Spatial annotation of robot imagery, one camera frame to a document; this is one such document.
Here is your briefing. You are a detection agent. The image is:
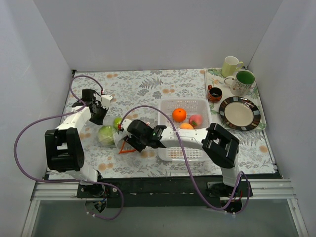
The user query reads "clear zip top bag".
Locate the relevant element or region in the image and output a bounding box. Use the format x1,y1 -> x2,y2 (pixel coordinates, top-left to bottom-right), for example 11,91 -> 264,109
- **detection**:
113,131 -> 136,155

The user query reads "fake orange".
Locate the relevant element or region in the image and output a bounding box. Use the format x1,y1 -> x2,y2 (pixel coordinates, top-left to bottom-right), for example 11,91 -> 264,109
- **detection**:
172,108 -> 187,122

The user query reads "fake peach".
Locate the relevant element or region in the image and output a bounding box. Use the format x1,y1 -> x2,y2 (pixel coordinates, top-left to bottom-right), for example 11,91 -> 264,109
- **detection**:
189,114 -> 203,128
179,123 -> 194,130

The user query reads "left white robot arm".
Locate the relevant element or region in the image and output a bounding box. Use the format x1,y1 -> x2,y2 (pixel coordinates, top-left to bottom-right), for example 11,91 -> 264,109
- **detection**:
45,89 -> 113,198

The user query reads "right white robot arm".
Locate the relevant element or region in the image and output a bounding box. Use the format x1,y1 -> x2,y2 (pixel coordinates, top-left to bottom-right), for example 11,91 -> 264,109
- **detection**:
118,119 -> 241,196

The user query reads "fake green pear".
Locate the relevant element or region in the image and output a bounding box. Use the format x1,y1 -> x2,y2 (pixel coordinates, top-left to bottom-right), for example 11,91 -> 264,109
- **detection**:
113,117 -> 122,131

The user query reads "fake green cabbage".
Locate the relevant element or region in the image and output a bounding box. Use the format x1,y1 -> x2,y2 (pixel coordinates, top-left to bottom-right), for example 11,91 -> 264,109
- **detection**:
97,125 -> 116,147

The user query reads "floral table mat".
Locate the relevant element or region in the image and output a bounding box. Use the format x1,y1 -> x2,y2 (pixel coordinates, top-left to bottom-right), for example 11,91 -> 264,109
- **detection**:
65,69 -> 277,178

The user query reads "white plastic basket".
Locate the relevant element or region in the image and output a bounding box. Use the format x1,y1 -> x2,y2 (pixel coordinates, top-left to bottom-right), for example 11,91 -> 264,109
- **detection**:
157,98 -> 216,162

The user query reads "small brown cup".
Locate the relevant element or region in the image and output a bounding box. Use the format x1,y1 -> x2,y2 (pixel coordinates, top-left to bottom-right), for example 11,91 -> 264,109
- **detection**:
207,85 -> 223,103

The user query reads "floral serving tray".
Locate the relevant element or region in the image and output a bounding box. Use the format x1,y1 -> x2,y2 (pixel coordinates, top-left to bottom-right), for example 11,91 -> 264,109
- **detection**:
204,68 -> 267,131

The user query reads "striped rim plate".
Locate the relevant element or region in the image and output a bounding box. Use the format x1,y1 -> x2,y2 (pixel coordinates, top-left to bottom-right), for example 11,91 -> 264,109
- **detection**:
219,96 -> 261,131

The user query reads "green floral mug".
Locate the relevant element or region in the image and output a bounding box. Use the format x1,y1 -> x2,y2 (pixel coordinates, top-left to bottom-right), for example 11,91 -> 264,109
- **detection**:
224,71 -> 255,96

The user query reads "pale yellow mug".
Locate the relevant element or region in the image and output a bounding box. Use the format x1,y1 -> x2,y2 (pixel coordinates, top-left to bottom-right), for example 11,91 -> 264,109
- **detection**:
221,56 -> 243,77

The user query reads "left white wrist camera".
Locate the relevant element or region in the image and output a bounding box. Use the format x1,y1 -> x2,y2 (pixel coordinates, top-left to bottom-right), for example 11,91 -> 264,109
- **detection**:
100,94 -> 113,109

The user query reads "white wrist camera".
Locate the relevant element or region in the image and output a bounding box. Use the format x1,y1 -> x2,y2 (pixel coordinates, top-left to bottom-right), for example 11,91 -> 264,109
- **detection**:
100,94 -> 113,109
118,119 -> 132,131

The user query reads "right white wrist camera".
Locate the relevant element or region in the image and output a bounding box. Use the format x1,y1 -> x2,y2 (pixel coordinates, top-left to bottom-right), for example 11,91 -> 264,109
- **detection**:
118,119 -> 132,131

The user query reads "aluminium frame rail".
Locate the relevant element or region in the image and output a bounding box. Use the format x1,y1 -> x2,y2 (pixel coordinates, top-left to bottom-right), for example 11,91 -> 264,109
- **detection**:
22,175 -> 310,237

